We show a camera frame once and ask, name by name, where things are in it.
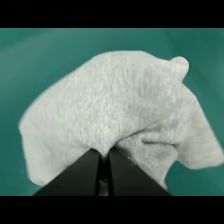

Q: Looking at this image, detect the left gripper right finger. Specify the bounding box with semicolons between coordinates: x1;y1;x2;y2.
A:
106;148;173;197

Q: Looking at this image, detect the grey garment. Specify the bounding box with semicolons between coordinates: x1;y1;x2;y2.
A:
18;49;224;191

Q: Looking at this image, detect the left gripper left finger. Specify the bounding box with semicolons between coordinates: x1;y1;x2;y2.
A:
33;148;102;197

